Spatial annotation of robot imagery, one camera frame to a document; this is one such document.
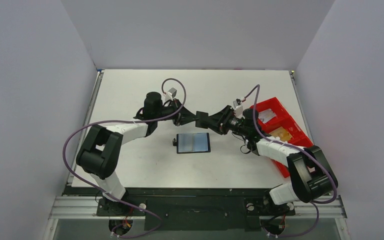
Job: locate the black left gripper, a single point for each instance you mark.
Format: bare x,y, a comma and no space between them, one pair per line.
186,117

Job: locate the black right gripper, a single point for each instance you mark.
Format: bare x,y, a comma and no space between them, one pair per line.
225,117

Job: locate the black square card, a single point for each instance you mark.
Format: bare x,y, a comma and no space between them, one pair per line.
202,120

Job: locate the black leather card holder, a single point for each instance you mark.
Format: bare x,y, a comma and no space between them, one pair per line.
190,143

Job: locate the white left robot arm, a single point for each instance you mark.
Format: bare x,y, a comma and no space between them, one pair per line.
100,150

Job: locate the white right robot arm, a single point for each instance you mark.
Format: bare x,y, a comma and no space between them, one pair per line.
310,176

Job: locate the silver card in bin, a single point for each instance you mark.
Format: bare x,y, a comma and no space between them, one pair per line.
266,115

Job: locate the red plastic bin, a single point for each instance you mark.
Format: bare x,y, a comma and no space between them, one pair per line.
275,120

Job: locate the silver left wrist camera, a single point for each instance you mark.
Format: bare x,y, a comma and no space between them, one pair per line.
170,94

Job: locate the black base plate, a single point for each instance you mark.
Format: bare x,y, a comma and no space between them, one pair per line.
184,209

